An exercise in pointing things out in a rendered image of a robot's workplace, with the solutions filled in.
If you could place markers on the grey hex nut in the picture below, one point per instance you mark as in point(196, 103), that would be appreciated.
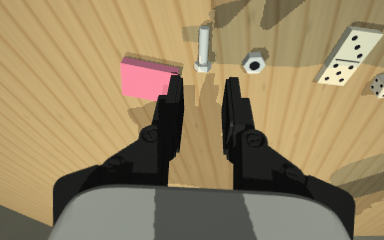
point(253, 62)

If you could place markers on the white domino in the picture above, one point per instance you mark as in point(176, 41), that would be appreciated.
point(350, 51)

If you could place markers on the white die with black pips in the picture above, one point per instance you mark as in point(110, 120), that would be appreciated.
point(378, 86)

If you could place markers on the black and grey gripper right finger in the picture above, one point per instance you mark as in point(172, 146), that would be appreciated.
point(258, 167)

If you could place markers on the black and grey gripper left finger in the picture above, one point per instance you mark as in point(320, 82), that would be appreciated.
point(147, 159)

